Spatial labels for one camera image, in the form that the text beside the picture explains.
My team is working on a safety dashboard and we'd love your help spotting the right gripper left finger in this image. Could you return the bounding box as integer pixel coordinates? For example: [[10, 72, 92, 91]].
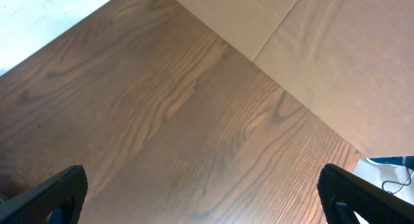
[[1, 165, 88, 224]]

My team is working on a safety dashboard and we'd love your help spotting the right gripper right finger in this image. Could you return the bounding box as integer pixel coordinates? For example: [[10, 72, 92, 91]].
[[317, 164, 413, 224]]

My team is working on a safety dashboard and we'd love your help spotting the brown cardboard sheet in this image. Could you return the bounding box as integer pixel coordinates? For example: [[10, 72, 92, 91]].
[[177, 0, 413, 157]]

